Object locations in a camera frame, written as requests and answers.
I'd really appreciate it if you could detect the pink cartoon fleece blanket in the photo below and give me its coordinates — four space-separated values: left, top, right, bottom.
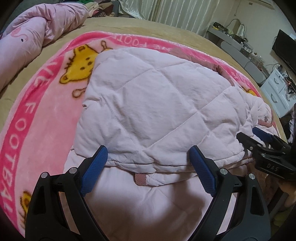
0 31 286 237

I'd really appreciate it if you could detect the striped satin curtain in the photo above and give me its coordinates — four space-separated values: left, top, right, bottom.
120 0 220 36

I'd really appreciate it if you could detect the pile of folded clothes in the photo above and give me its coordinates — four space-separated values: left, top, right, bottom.
78 0 120 18

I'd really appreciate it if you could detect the pink quilted jacket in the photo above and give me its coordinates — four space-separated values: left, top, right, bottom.
64 48 276 240

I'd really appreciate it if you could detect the pink flamingo comforter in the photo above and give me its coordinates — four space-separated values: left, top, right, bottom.
1 3 88 89

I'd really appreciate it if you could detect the white air conditioner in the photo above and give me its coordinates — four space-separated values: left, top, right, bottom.
249 0 274 9

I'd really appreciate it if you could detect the grey desk with clutter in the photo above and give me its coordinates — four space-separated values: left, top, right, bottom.
205 25 266 87

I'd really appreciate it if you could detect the black television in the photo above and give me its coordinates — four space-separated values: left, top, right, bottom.
272 30 296 74

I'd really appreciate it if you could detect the white drawer cabinet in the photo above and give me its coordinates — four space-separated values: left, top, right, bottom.
260 69 295 118

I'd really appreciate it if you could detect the tan bed sheet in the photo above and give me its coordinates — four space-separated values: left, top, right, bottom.
0 17 287 142

